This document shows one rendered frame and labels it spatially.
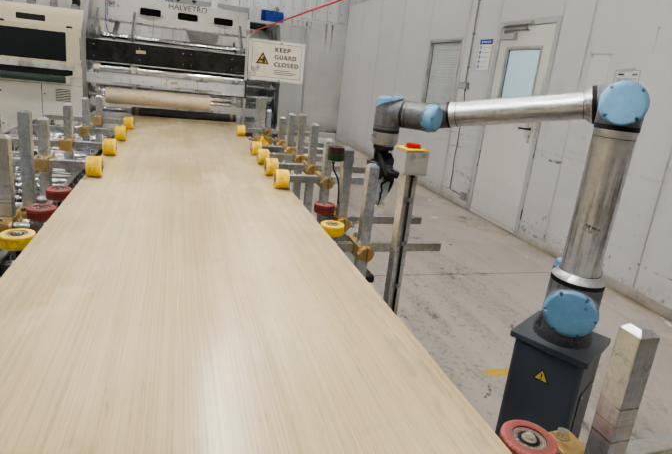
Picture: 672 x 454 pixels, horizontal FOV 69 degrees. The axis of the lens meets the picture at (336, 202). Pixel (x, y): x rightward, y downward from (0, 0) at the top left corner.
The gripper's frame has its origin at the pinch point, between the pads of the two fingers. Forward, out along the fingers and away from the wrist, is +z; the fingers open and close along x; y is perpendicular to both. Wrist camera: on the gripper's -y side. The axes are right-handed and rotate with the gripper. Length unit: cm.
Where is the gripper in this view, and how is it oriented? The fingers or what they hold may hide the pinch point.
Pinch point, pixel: (378, 202)
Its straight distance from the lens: 172.5
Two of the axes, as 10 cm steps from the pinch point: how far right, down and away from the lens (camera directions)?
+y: -2.9, -2.8, 9.2
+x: -9.5, -0.2, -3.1
